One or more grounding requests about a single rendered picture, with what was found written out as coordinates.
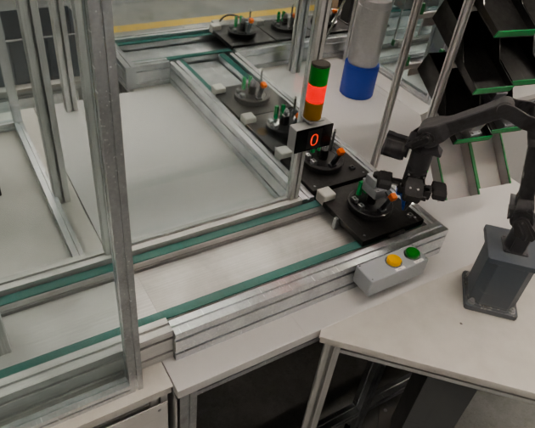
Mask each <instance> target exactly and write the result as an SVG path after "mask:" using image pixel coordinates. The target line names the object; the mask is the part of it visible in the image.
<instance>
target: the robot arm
mask: <svg viewBox="0 0 535 428"><path fill-rule="evenodd" d="M499 119H505V120H507V121H509V122H511V123H512V124H514V125H515V126H517V127H519V128H520V129H522V130H525V131H527V153H526V158H525V162H524V166H523V172H522V176H521V184H520V187H519V191H518V192H517V194H510V203H509V206H508V214H507V219H509V220H510V225H511V226H512V228H511V230H510V231H509V233H508V235H507V236H504V235H502V237H501V239H502V245H503V251H504V252H508V253H511V254H515V255H518V256H525V257H529V254H528V249H527V247H528V246H529V244H530V242H533V241H534V240H535V103H534V102H532V101H529V100H522V99H514V98H512V97H510V96H503V97H501V98H500V99H497V100H494V101H492V102H489V103H486V104H483V105H480V106H477V107H475V108H472V109H469V110H466V111H463V112H460V113H458V114H455V115H449V116H444V115H440V116H434V117H430V118H426V119H424V120H423V121H422V122H421V124H420V126H419V127H417V128H416V129H414V130H413V131H412V132H411V133H410V134H409V136H406V135H402V134H400V133H396V132H393V131H391V130H389V132H388V133H387V135H386V140H385V142H384V144H383V145H382V148H381V152H380V154H381V155H385V156H388V157H391V158H394V159H397V160H403V157H404V158H406V157H407V155H408V151H409V149H411V153H410V156H409V159H408V164H407V166H406V169H405V172H404V174H403V179H400V178H395V177H392V172H387V171H382V170H380V171H379V172H378V175H377V183H376V187H377V188H379V189H386V190H389V189H390V188H391V186H392V185H396V186H397V189H396V194H397V195H400V197H401V201H402V210H403V211H405V210H406V209H407V208H408V207H409V206H410V205H411V204H412V203H415V204H418V203H419V202H420V201H421V200H422V201H425V200H428V199H429V198H430V196H431V198H432V199H433V200H440V201H445V200H446V198H447V195H448V192H447V185H446V184H445V183H441V182H437V181H432V184H431V185H426V184H425V178H426V175H427V172H428V170H429V167H430V165H431V161H432V158H433V156H435V157H438V158H441V156H442V152H443V149H442V148H441V147H440V145H439V144H440V143H442V142H444V141H445V140H447V139H448V138H450V137H451V136H453V135H454V134H456V133H459V132H463V131H465V130H469V129H471V128H474V127H479V126H481V125H484V124H487V123H489V122H492V121H496V120H499ZM431 193H432V194H431Z"/></svg>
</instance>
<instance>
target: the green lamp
mask: <svg viewBox="0 0 535 428"><path fill-rule="evenodd" d="M329 70H330V68H328V69H319V68H316V67H314V66H313V65H312V64H311V69H310V74H309V79H308V82H309V83H310V84H311V85H312V86H315V87H325V86H327V84H328V79H329Z"/></svg>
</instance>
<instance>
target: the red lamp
mask: <svg viewBox="0 0 535 428"><path fill-rule="evenodd" d="M326 88H327V86H325V87H315V86H312V85H311V84H310V83H308V85H307V95H306V101H307V102H308V103H310V104H322V103H323V102H324V98H325V93H326Z"/></svg>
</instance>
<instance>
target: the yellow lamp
mask: <svg viewBox="0 0 535 428"><path fill-rule="evenodd" d="M323 107H324V103H322V104H310V103H308V102H307V101H306V100H305V106H304V111H303V117H304V118H305V119H307V120H309V121H318V120H320V119H321V115H322V111H323Z"/></svg>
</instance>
